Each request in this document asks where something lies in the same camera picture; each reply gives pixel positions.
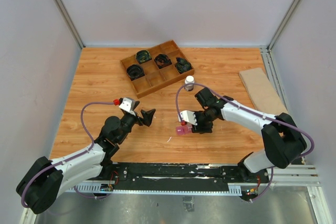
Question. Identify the green blue coiled belt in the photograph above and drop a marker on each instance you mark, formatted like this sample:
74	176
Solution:
182	65

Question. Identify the green yellow coiled belt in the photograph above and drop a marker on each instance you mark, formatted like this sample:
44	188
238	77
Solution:
143	56

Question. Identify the white cap pill bottle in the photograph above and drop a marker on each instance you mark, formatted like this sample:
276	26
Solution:
189	83

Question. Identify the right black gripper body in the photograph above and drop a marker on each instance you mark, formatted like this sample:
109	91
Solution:
204	121

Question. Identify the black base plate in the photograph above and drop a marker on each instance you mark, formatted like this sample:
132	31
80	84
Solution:
175	172

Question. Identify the black red coiled belt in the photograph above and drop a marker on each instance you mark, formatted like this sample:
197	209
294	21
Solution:
162	61

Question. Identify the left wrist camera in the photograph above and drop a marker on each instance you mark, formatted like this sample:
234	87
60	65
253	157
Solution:
128	105

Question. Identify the pink weekly pill organizer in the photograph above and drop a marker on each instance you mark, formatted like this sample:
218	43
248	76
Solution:
183	129

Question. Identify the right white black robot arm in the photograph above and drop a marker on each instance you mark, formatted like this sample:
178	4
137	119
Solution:
282	142

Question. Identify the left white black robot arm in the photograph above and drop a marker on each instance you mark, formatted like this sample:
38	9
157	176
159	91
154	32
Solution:
47	179

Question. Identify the grey slotted cable duct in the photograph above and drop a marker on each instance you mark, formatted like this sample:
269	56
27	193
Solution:
209	187

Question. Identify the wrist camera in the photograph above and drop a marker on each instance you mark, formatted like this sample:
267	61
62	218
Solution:
128	105
188	117

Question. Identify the light wooden board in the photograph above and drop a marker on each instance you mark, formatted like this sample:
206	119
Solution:
262	94

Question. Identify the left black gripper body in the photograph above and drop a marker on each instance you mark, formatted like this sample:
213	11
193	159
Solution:
128	122

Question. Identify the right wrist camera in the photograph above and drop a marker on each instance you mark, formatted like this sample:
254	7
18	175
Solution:
188	117

